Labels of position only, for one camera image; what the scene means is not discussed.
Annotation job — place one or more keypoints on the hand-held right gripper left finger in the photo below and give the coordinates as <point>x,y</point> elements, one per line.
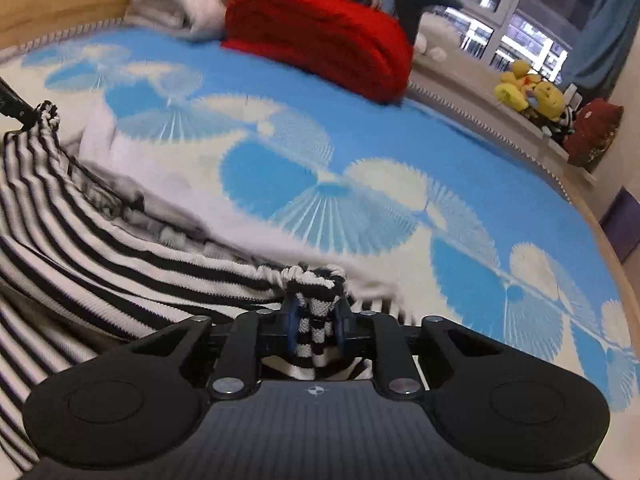
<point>291,329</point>

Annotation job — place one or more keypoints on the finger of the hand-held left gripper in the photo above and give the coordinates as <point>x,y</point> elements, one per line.
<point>17,106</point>

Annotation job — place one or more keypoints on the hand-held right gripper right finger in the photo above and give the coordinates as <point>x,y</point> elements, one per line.
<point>342,331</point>

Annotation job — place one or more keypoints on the black white striped small garment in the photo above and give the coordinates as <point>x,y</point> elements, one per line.
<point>100,260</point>

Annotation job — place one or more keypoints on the blue white patterned bed mat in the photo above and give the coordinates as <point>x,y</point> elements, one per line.
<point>350,185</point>

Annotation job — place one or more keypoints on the red folded blanket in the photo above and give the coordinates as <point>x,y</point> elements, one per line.
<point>325,35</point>

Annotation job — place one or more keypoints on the yellow plush toy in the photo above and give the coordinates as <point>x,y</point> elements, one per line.
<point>549,100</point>
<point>515,87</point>

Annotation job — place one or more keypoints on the purple bag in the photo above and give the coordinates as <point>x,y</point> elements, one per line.
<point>622,225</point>

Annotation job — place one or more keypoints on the white plush toy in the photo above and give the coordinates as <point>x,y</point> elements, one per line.
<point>432,40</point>

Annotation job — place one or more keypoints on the red plush toy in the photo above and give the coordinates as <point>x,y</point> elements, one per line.
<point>595,132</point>

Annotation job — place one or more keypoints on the window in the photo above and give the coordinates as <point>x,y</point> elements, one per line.
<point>510,10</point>

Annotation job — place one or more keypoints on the blue curtain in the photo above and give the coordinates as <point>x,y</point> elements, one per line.
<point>605,25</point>

